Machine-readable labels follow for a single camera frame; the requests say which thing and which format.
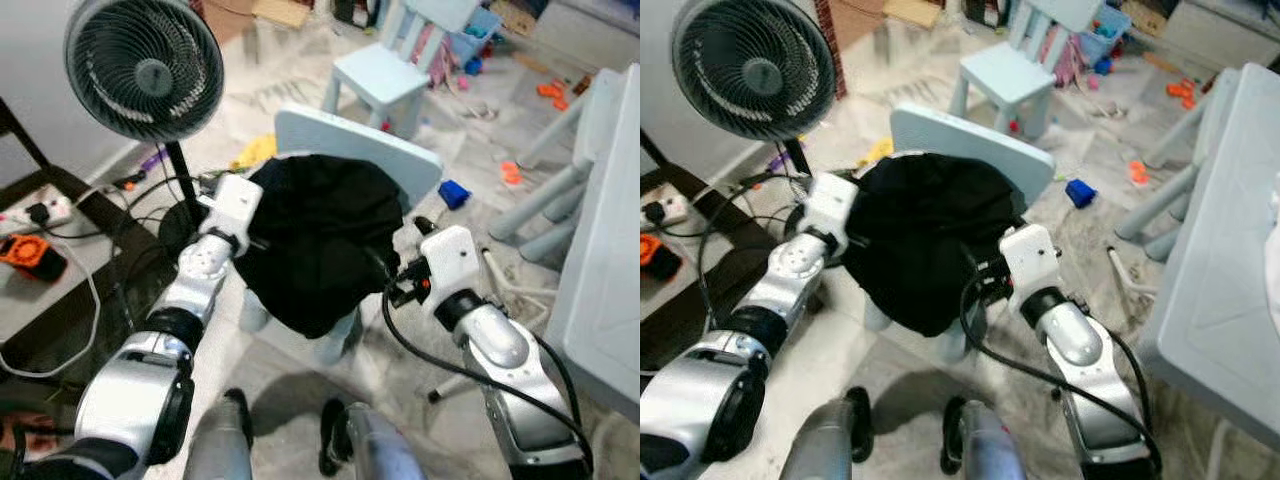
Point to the black garment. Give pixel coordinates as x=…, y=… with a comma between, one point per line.
x=320, y=240
x=930, y=240

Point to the white garment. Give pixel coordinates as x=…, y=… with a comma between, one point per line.
x=1275, y=225

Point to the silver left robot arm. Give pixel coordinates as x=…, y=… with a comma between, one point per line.
x=130, y=400
x=700, y=400

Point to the blue toy block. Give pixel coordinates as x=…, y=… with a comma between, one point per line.
x=455, y=194
x=1081, y=193

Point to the orange plastic toy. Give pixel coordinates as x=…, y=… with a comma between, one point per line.
x=1180, y=93
x=552, y=95
x=511, y=173
x=1139, y=173

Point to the white plastic rod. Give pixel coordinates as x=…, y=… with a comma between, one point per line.
x=465, y=386

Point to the light blue solid-back chair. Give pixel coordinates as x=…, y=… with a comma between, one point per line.
x=350, y=135
x=960, y=130

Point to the light blue slatted-back chair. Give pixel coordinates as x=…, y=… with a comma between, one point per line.
x=375, y=80
x=1005, y=80

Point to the silver right robot leg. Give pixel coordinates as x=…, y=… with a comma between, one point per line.
x=990, y=450
x=385, y=450

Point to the silver robot leg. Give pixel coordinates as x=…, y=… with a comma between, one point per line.
x=820, y=450
x=385, y=450
x=990, y=450
x=215, y=450

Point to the pink fabric toy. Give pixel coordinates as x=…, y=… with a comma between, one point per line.
x=1062, y=55
x=432, y=55

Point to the yellow toy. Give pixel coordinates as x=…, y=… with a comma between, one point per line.
x=255, y=152
x=878, y=150

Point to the light blue plastic table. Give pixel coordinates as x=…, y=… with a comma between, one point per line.
x=1215, y=280
x=600, y=250

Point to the blue toy bin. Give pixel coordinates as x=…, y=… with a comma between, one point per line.
x=1108, y=30
x=480, y=30

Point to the orange black device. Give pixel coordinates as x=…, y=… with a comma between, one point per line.
x=655, y=255
x=25, y=255

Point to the silver left robot leg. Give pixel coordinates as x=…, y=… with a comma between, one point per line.
x=215, y=450
x=820, y=450

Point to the white power strip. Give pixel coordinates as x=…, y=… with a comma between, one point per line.
x=55, y=210
x=668, y=208

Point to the purple plastic toy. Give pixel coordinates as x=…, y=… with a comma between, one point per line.
x=155, y=160
x=778, y=160

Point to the flat cardboard sheet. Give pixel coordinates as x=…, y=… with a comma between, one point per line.
x=282, y=12
x=915, y=12

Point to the white television bench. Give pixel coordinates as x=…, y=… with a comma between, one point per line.
x=585, y=20
x=1220, y=20

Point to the red brick pillar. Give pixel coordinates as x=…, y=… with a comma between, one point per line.
x=828, y=40

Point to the dark wooden furniture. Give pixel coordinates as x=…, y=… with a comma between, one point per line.
x=20, y=127

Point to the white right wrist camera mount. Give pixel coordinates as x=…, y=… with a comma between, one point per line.
x=1030, y=262
x=452, y=265

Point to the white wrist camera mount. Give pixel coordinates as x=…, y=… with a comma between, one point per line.
x=1030, y=262
x=235, y=210
x=832, y=210
x=452, y=265

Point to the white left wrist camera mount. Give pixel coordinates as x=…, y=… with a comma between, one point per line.
x=235, y=210
x=832, y=210

